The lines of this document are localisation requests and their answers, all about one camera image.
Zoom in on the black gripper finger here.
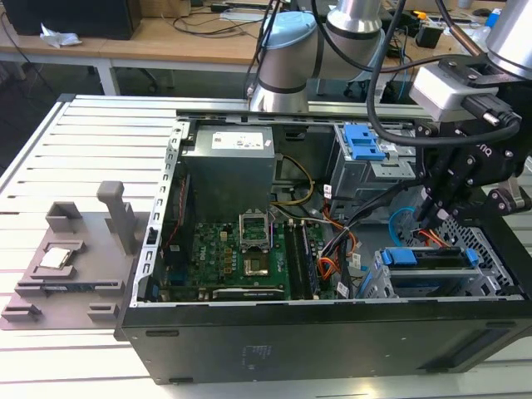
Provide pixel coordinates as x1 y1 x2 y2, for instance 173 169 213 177
434 151 478 229
416 147 450 228

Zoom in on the orange disk wire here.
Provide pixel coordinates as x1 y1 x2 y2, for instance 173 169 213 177
417 229 461 252

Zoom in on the hard disk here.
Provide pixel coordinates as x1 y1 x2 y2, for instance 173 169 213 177
382 246 479 272

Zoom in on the metal disk bay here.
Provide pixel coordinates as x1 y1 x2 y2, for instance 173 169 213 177
360 215 523 299

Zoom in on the black RAM slot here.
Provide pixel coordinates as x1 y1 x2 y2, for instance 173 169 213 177
299 221 321 299
285 221 309 300

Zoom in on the metal drive cage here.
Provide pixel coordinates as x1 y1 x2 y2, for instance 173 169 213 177
327 123 425 211

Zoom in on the blue drive carrier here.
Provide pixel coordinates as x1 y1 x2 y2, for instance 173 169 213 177
343 123 386 162

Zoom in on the clear plastic bag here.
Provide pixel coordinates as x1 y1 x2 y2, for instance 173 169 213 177
464 27 492 46

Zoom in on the black cube motor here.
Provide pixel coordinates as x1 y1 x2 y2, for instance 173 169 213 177
415 23 444 49

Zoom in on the metal socket cover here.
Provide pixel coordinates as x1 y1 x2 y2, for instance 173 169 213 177
239 209 274 252

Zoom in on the CPU socket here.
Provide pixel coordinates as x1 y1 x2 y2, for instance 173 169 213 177
243 256 272 278

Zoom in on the grey power supply unit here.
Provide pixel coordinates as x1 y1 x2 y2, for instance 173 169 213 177
180 124 278 214

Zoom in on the black graphics card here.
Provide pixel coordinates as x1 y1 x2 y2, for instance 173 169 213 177
210 286 288 301

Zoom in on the black open PC case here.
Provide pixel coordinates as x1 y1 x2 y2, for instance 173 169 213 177
112 108 532 384

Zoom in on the green motherboard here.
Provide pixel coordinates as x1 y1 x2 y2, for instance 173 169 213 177
164 219 329 301

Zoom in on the wooden desk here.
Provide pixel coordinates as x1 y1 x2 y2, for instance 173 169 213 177
0 7 500 89

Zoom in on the grey parts rack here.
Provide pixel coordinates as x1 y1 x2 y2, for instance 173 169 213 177
0 180 151 332

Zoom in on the RAM stick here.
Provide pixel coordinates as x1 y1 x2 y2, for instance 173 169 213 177
40 283 121 292

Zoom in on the silver CPU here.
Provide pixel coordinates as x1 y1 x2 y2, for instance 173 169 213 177
38 246 75 270

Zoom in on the large black box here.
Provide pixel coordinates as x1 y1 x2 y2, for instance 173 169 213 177
2 0 141 42

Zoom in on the crumpled white paper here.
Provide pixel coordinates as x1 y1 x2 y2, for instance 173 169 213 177
39 22 83 50

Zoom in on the light blue cable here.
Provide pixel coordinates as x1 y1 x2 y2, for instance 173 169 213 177
388 206 417 245

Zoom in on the black cable bundle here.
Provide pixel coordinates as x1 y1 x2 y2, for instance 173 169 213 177
319 178 421 259

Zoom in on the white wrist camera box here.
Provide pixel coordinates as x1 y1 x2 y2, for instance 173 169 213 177
408 65 471 122

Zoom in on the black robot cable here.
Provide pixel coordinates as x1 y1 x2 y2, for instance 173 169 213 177
309 0 523 149

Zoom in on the blue hanging cable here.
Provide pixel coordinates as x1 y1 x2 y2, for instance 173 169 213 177
397 69 411 101

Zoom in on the yellow wire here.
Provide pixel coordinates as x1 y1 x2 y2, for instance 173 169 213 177
269 154 316 207

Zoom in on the orange red wire bundle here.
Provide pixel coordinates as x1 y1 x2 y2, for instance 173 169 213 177
317 226 359 288

